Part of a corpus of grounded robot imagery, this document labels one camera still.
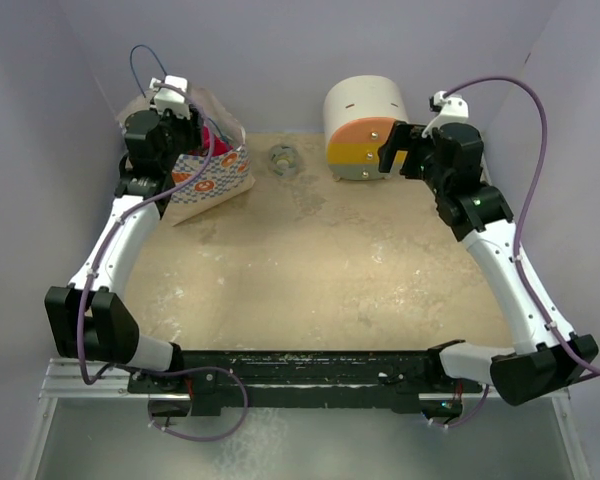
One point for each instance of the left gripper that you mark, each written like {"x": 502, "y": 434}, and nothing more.
{"x": 192, "y": 127}

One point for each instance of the aluminium frame rail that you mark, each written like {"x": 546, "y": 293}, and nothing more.
{"x": 63, "y": 379}

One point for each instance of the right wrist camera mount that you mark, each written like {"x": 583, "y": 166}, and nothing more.
{"x": 447, "y": 109}

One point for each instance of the checkered paper bag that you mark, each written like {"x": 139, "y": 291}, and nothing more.
{"x": 228, "y": 173}

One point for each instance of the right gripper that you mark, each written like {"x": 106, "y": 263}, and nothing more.
{"x": 402, "y": 137}

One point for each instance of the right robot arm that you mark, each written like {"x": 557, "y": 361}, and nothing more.
{"x": 546, "y": 347}

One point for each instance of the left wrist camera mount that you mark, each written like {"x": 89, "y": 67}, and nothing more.
{"x": 169, "y": 90}

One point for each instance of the white mini drawer cabinet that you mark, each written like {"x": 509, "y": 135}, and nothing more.
{"x": 358, "y": 114}

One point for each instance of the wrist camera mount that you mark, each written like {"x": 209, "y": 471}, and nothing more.
{"x": 447, "y": 109}
{"x": 169, "y": 90}

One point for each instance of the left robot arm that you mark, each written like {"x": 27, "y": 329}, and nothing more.
{"x": 87, "y": 316}

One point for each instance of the pink REAL crisps bag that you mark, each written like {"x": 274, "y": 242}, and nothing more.
{"x": 210, "y": 138}

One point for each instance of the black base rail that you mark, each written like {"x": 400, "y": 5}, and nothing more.
{"x": 400, "y": 381}

